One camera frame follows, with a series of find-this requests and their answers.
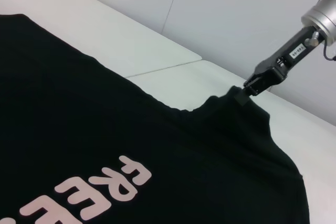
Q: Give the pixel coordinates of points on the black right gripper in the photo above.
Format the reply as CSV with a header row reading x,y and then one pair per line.
x,y
296,49

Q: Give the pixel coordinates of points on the black shirt with FREE print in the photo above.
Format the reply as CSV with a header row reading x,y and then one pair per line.
x,y
92,103

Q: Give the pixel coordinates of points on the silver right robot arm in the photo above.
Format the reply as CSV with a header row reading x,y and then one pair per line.
x,y
323,16

